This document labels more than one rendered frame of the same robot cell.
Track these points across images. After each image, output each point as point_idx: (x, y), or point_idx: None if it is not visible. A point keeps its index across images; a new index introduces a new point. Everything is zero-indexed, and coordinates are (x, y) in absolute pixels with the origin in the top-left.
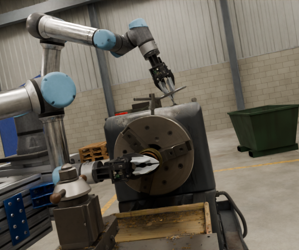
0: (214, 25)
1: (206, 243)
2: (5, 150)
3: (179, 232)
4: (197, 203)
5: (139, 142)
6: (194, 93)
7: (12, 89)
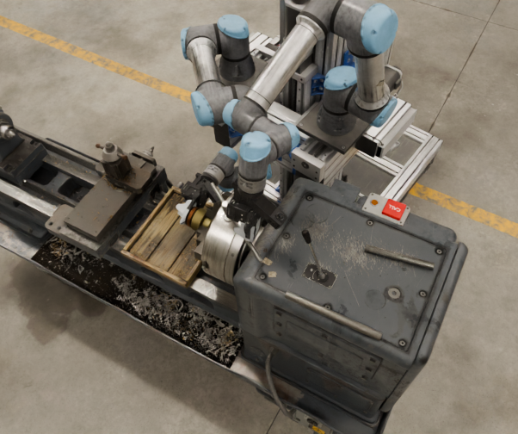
0: None
1: (90, 227)
2: None
3: (162, 248)
4: (189, 276)
5: (212, 207)
6: None
7: (203, 75)
